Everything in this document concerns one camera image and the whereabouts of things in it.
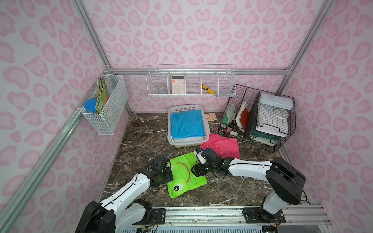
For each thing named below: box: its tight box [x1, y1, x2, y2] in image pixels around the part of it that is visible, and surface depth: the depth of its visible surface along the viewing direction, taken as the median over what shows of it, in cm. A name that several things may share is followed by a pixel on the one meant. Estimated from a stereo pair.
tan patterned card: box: [206, 112, 218, 121], surface depth 119 cm
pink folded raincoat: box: [198, 133, 240, 160], surface depth 100 cm
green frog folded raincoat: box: [167, 151, 208, 199], surface depth 85 cm
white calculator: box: [170, 74, 186, 95], surface depth 95 cm
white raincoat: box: [171, 136, 205, 144], surface depth 97 cm
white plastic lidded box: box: [255, 93, 294, 138], surface depth 92 cm
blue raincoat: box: [169, 109, 206, 139], surface depth 102 cm
